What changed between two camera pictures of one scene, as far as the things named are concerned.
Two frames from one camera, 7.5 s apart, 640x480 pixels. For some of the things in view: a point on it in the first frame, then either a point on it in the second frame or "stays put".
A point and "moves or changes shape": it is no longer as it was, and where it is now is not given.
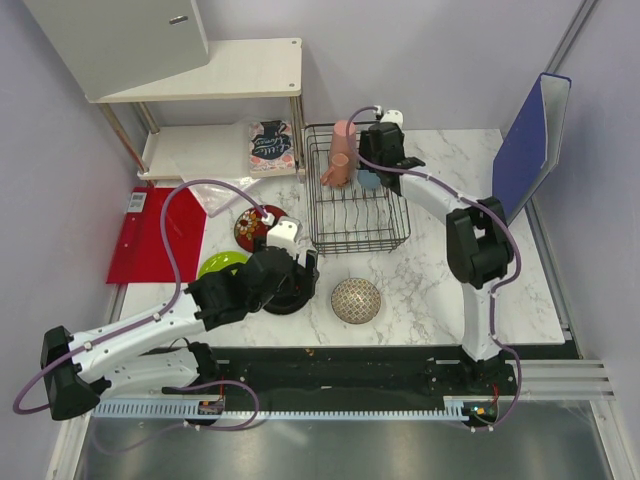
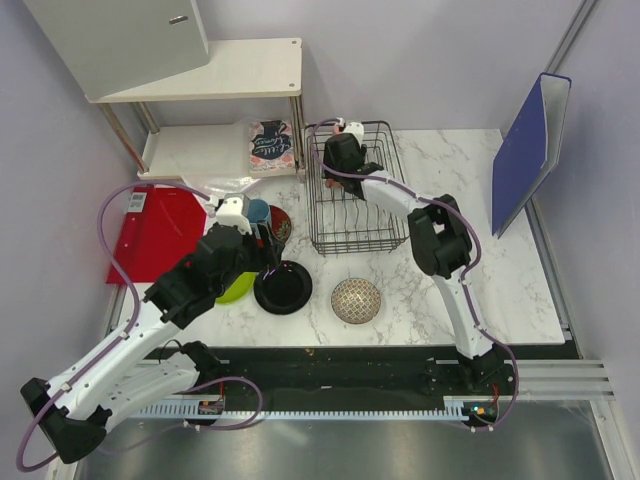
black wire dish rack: x=349 y=219 stays put
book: x=271 y=148 stays put
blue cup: x=368 y=179 moves or changes shape
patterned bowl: x=356 y=300 stays put
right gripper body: x=365 y=149 -> x=327 y=159
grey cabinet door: x=110 y=46 stays put
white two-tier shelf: x=237 y=69 stays put
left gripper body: x=257 y=304 -> x=251 y=257
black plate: x=294 y=292 stays put
